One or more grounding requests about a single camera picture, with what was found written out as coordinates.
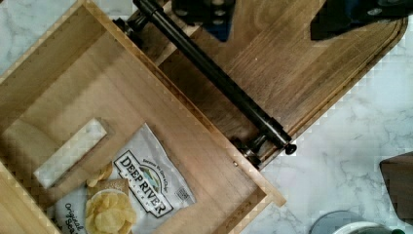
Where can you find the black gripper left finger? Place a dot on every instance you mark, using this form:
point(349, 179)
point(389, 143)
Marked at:
point(215, 16)

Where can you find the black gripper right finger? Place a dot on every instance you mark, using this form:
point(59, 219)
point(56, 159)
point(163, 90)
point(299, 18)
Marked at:
point(337, 17)

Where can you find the light wooden drawer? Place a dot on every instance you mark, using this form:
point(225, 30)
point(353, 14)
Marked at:
point(83, 68)

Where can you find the dark wooden cutting board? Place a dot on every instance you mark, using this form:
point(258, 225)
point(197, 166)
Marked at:
point(270, 55)

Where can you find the green mug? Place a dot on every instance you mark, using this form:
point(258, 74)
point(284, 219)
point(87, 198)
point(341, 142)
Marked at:
point(397, 173)

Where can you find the Deep River chips bag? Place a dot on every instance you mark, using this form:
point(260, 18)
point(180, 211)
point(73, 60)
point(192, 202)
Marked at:
point(140, 190)

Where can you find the round clear plastic lid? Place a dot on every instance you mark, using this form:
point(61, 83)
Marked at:
point(345, 222)

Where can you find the black drawer handle bar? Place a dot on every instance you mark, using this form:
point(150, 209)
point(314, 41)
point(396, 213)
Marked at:
point(269, 129)

